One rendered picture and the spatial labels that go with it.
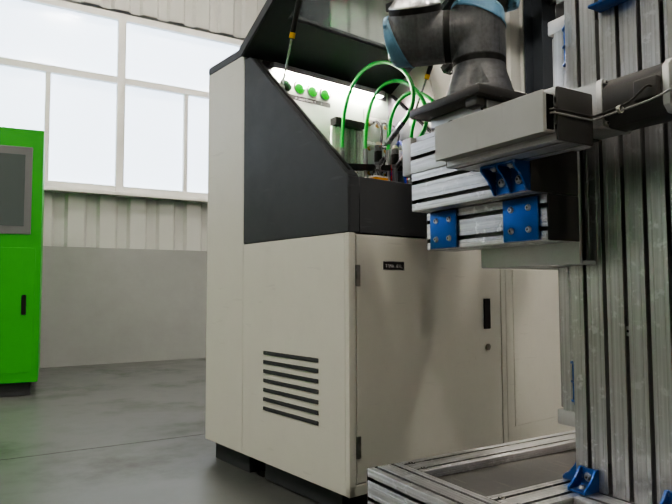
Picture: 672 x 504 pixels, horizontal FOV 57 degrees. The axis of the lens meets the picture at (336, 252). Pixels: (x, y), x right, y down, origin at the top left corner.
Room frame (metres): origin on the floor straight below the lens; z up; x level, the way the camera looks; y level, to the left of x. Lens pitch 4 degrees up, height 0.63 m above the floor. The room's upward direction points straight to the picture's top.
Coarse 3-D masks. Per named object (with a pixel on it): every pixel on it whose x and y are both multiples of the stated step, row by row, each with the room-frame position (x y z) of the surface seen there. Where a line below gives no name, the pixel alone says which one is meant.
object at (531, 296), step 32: (416, 96) 2.44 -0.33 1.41; (512, 288) 2.14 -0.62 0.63; (544, 288) 2.26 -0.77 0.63; (512, 320) 2.14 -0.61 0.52; (544, 320) 2.26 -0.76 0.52; (512, 352) 2.14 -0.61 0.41; (544, 352) 2.25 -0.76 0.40; (512, 384) 2.14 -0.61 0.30; (544, 384) 2.25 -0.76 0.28; (512, 416) 2.13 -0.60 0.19; (544, 416) 2.25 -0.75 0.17
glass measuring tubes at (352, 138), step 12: (336, 120) 2.30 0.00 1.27; (348, 120) 2.33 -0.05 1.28; (336, 132) 2.31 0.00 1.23; (348, 132) 2.37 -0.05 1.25; (360, 132) 2.38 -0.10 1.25; (336, 144) 2.31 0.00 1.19; (348, 144) 2.37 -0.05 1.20; (360, 144) 2.38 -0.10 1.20; (348, 156) 2.37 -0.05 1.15; (360, 156) 2.38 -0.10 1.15
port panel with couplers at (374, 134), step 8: (376, 112) 2.47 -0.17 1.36; (376, 120) 2.47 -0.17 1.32; (384, 120) 2.50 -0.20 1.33; (368, 128) 2.45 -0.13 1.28; (376, 128) 2.47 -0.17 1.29; (384, 128) 2.49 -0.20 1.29; (368, 136) 2.44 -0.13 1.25; (376, 136) 2.47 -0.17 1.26; (384, 136) 2.50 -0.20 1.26; (368, 144) 2.44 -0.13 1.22; (368, 152) 2.44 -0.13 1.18; (384, 152) 2.49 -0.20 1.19; (368, 160) 2.44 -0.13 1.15; (368, 176) 2.44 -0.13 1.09
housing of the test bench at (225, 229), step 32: (224, 64) 2.26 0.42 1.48; (224, 96) 2.25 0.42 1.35; (224, 128) 2.25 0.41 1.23; (224, 160) 2.25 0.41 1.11; (224, 192) 2.25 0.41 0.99; (224, 224) 2.25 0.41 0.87; (224, 256) 2.25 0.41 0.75; (224, 288) 2.24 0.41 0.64; (224, 320) 2.24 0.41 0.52; (224, 352) 2.24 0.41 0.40; (224, 384) 2.24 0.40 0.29; (224, 416) 2.24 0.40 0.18; (224, 448) 2.30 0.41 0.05
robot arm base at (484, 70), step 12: (456, 60) 1.32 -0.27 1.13; (468, 60) 1.29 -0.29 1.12; (480, 60) 1.28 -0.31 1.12; (492, 60) 1.28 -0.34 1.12; (504, 60) 1.30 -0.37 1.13; (456, 72) 1.31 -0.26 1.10; (468, 72) 1.28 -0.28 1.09; (480, 72) 1.28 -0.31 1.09; (492, 72) 1.27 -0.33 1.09; (504, 72) 1.29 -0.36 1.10; (456, 84) 1.30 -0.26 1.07; (468, 84) 1.27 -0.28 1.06; (492, 84) 1.26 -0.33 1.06; (504, 84) 1.27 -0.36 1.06
